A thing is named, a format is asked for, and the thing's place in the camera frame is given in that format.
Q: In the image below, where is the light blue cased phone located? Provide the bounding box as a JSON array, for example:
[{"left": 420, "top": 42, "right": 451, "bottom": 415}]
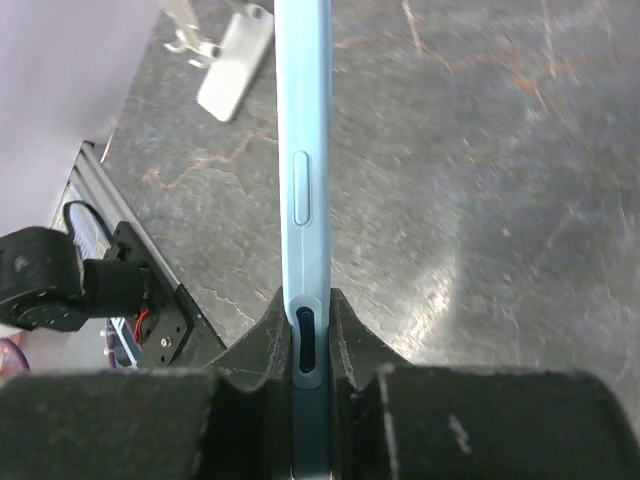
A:
[{"left": 274, "top": 1, "right": 332, "bottom": 479}]

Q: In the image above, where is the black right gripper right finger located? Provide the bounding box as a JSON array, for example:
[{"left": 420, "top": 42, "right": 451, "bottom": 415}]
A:
[{"left": 329, "top": 289, "right": 639, "bottom": 479}]

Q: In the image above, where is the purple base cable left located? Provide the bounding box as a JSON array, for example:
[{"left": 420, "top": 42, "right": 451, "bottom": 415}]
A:
[{"left": 0, "top": 337, "right": 31, "bottom": 376}]

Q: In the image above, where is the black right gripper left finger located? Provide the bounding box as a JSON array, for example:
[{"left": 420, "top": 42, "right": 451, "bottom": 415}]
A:
[{"left": 1, "top": 294, "right": 292, "bottom": 479}]

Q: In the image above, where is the white phone stand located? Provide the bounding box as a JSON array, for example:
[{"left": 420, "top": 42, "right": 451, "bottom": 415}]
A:
[{"left": 160, "top": 1, "right": 274, "bottom": 123}]

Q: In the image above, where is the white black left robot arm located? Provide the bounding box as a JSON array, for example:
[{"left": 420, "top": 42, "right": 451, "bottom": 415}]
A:
[{"left": 1, "top": 227, "right": 151, "bottom": 332}]

